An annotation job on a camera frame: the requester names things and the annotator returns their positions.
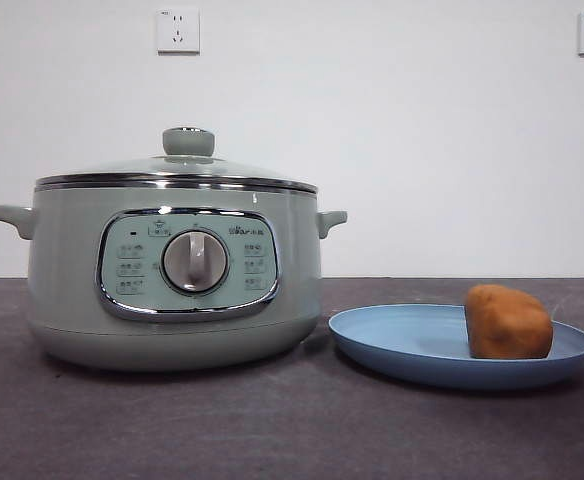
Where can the glass lid with green knob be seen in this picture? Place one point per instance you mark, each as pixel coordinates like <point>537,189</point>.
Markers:
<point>188,165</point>

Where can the brown potato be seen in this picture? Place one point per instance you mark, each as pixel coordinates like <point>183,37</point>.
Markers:
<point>509,325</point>

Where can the blue round plate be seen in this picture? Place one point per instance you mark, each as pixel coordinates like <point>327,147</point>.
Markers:
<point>397,335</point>

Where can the pale green electric steamer pot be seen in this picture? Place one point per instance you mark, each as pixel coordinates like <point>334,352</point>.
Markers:
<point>67,280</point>

